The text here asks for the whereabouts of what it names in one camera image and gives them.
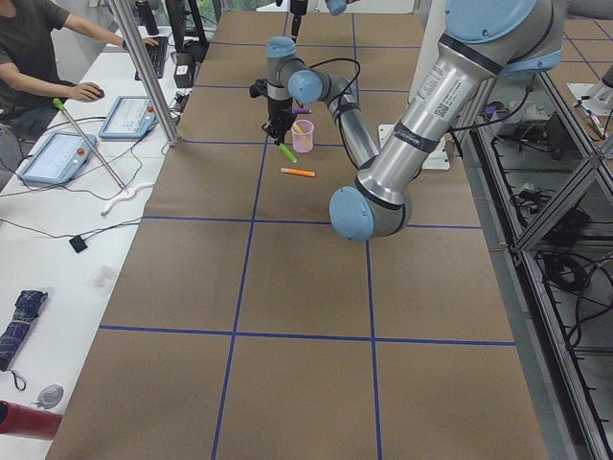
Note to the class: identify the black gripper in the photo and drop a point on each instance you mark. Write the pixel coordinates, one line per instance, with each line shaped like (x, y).
(278, 108)

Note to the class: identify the green highlighter pen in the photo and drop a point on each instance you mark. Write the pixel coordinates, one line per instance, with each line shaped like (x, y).
(288, 154)

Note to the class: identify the orange highlighter pen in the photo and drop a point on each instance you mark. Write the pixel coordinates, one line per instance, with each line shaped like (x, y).
(298, 172)

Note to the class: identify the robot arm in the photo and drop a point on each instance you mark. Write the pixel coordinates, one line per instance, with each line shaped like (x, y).
(300, 8)
(481, 40)

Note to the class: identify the pink mesh pen holder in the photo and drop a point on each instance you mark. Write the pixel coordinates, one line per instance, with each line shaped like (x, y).
(303, 143)

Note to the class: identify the blue teach pendant far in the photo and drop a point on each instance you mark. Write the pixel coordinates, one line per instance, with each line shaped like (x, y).
(130, 119)

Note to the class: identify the blue teach pendant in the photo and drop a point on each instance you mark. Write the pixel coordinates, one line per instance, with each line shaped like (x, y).
(58, 159)
(130, 119)

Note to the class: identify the black keyboard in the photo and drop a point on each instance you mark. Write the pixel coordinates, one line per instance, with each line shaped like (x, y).
(158, 55)

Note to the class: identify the blue teach pendant near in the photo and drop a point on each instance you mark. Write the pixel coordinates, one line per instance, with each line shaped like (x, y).
(58, 159)

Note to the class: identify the clear plastic lid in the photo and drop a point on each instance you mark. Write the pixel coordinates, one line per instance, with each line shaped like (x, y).
(103, 280)

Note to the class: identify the metal rod with green tip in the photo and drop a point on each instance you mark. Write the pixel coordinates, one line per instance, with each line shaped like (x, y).
(58, 104)

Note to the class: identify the small black box device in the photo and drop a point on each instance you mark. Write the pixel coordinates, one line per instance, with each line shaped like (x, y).
(78, 243)

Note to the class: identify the seated person in grey shirt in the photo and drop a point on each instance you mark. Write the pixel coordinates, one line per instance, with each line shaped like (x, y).
(29, 75)

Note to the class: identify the folded dark blue umbrella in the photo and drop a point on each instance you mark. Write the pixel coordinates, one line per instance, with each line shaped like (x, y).
(26, 309)

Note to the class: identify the round grey cap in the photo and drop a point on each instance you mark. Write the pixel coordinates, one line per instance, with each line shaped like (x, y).
(49, 397)

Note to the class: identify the red bottle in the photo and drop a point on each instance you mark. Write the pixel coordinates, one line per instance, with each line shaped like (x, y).
(27, 422)

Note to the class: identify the aluminium frame post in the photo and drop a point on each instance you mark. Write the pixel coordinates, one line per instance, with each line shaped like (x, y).
(139, 56)

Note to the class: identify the aluminium side frame rail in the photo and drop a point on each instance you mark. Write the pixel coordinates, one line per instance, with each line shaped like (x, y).
(547, 160)

